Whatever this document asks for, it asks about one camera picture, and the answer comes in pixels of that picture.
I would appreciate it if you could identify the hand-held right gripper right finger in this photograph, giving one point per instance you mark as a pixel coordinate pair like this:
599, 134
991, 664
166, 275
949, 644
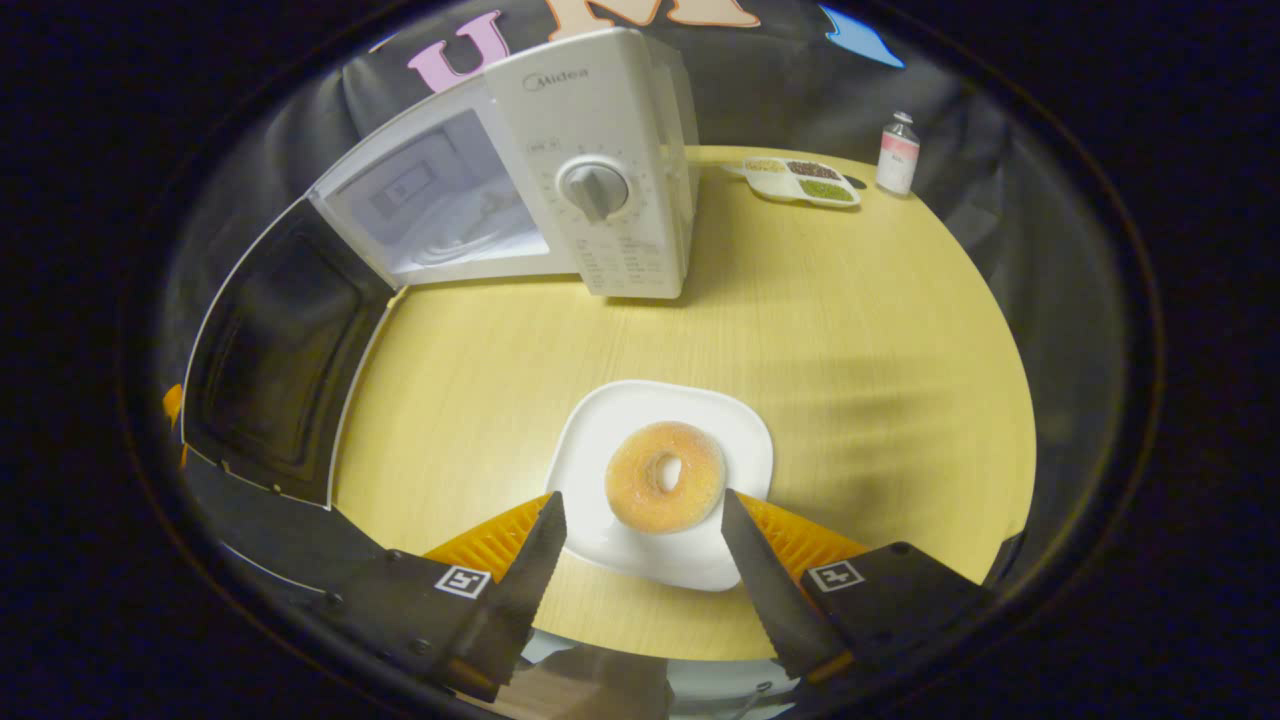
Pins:
765, 600

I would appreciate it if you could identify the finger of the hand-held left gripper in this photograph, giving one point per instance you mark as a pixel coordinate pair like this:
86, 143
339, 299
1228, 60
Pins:
174, 410

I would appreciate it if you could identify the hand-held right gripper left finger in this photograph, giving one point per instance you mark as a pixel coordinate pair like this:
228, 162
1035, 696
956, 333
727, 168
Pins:
520, 600

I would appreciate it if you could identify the white microwave oven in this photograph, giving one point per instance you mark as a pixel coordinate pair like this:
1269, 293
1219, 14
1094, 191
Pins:
620, 120

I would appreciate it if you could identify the white square plate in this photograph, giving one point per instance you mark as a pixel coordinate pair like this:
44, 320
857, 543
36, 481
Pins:
600, 420

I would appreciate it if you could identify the white divided grain tray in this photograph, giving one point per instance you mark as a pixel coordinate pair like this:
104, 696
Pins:
775, 185

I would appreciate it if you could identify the small pink label bottle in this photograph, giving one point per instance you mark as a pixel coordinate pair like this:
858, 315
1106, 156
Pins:
897, 165

